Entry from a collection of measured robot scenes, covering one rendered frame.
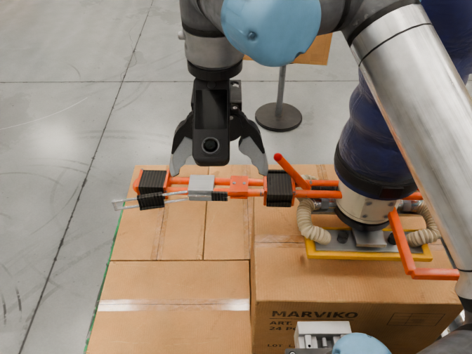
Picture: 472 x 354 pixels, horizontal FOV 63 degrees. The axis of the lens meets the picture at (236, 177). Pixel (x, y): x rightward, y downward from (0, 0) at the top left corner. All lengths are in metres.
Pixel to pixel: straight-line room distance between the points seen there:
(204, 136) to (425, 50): 0.25
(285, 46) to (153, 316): 1.35
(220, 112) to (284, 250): 0.81
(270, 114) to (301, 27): 2.96
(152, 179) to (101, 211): 1.63
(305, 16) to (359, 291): 0.96
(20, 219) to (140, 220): 1.18
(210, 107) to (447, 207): 0.28
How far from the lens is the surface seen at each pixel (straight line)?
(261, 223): 1.29
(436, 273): 1.00
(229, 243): 1.73
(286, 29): 0.34
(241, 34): 0.34
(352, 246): 1.12
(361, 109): 0.88
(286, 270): 1.19
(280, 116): 3.29
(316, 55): 2.80
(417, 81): 0.39
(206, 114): 0.48
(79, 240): 2.59
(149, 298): 1.63
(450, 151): 0.38
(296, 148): 3.03
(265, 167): 0.60
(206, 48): 0.47
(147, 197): 1.04
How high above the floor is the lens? 1.96
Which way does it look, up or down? 45 degrees down
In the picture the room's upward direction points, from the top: straight up
